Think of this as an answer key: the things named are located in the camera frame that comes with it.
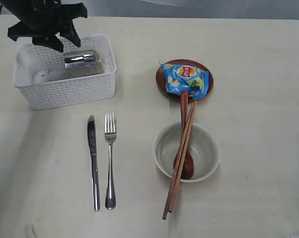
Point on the white perforated plastic basket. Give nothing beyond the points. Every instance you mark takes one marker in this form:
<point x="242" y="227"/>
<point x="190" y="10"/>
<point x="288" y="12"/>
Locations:
<point x="41" y="75"/>

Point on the silver metal fork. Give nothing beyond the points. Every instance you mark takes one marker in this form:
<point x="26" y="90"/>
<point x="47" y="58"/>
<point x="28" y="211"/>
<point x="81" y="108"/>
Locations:
<point x="110" y="137"/>

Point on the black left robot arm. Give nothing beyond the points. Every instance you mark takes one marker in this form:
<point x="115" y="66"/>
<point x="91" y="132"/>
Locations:
<point x="42" y="20"/>

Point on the brown wooden chopstick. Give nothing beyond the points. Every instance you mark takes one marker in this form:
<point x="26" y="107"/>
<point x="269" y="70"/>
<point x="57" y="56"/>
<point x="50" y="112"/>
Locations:
<point x="165" y="211"/>
<point x="182" y="155"/>

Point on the white bowl with black pattern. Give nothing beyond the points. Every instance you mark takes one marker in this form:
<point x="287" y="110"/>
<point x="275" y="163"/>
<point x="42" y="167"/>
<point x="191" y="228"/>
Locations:
<point x="202" y="147"/>

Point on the blue chips bag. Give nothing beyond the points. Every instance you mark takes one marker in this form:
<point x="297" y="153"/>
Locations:
<point x="182" y="77"/>

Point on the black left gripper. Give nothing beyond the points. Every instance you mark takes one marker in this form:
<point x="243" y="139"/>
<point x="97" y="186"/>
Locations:
<point x="43" y="19"/>

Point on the silver table knife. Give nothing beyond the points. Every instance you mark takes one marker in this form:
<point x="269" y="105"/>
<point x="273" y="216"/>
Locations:
<point x="91" y="136"/>

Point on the silver metal cup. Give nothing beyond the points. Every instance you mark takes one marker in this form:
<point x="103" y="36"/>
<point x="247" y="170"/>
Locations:
<point x="80" y="59"/>

